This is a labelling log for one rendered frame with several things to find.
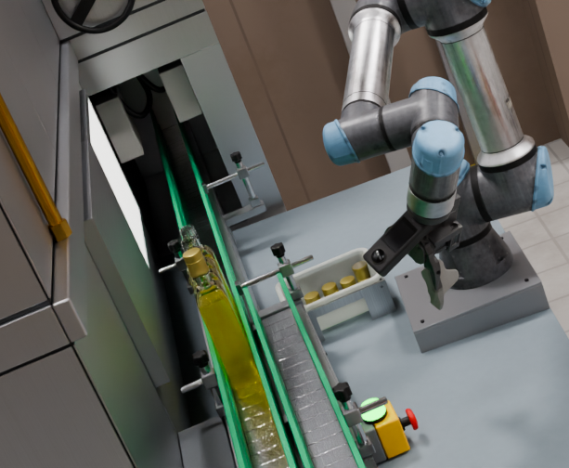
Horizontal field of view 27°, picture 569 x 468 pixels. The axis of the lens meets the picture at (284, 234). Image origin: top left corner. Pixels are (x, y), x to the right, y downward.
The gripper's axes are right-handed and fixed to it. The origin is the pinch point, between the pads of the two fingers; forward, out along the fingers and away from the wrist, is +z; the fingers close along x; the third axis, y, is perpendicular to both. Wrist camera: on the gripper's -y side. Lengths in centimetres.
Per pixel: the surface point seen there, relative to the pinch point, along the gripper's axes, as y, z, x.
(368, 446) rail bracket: -24.3, 2.3, -19.5
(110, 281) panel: -41, -1, 29
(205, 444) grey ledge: -39.7, 21.1, 4.7
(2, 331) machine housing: -67, -38, 5
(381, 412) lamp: -13.5, 14.5, -11.2
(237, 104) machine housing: 34, 60, 102
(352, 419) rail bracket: -25.1, -2.2, -16.1
